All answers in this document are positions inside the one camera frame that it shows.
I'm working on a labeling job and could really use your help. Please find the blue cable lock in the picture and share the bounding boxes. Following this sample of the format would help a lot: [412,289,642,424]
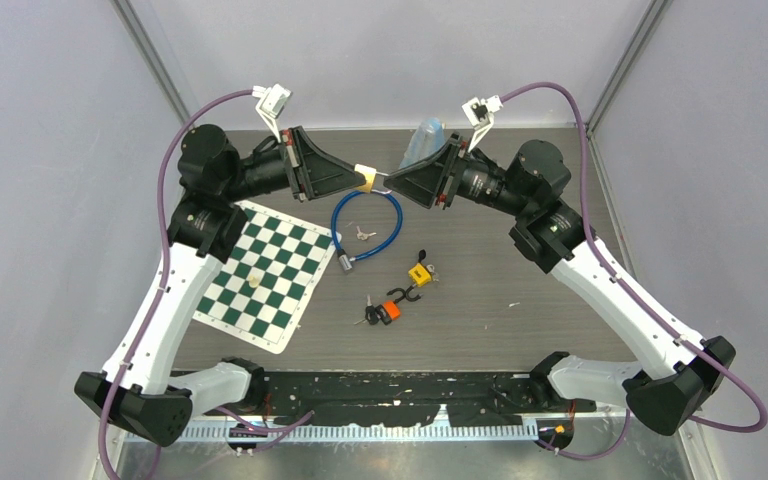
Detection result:
[329,191,404,274]

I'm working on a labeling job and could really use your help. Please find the slotted cable duct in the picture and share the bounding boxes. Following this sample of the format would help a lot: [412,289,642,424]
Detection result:
[177,419,539,443]

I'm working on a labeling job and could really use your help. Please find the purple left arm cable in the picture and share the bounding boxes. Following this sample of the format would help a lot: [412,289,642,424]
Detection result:
[97,89,256,480]

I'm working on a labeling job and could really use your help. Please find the black headed key bunch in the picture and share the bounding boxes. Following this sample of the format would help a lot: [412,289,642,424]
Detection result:
[355,294,382,325]

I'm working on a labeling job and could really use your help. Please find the aluminium corner post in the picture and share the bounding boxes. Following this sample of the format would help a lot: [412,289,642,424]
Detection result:
[109,0,202,124]
[587,0,673,137]

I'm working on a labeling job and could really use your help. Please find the small silver keys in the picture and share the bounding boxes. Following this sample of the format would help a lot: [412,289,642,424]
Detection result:
[356,227,376,241]

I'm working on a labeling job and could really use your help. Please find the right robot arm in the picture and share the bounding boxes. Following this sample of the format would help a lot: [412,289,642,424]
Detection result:
[384,134,736,436]

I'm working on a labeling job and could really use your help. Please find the brass padlock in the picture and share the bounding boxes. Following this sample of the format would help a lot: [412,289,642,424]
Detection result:
[354,164,391,195]

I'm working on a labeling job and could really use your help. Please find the orange black padlock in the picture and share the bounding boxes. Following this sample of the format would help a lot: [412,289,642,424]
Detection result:
[378,288,408,325]

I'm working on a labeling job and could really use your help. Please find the aluminium corner post left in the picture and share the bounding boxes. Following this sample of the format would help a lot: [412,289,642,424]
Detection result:
[109,0,202,124]

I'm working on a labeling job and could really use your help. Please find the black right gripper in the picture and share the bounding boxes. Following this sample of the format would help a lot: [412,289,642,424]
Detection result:
[383,132,532,219]

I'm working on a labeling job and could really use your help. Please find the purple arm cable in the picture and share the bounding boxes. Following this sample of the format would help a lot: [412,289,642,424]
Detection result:
[97,89,256,480]
[499,82,768,434]

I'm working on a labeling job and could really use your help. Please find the aluminium corner post right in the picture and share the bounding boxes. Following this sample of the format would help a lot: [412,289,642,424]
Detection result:
[587,0,673,137]

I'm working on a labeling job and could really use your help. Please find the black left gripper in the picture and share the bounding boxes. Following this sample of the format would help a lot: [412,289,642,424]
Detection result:
[223,125,366,202]

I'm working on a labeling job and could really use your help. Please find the green white chessboard mat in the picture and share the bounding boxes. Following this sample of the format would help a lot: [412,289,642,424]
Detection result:
[193,201,335,354]

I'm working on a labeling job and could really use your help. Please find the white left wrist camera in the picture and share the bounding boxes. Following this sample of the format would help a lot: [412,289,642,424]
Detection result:
[252,83,293,141]

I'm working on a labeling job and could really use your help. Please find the yellow padlock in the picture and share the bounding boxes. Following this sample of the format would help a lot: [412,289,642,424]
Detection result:
[403,249,439,302]

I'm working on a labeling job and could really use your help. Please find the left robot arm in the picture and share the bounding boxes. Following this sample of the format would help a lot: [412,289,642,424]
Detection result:
[74,124,365,447]

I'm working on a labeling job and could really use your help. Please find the blue translucent metronome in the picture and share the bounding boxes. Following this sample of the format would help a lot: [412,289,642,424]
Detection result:
[398,117,446,170]

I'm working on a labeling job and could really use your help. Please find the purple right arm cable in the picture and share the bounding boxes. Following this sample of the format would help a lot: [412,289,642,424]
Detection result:
[499,82,768,434]

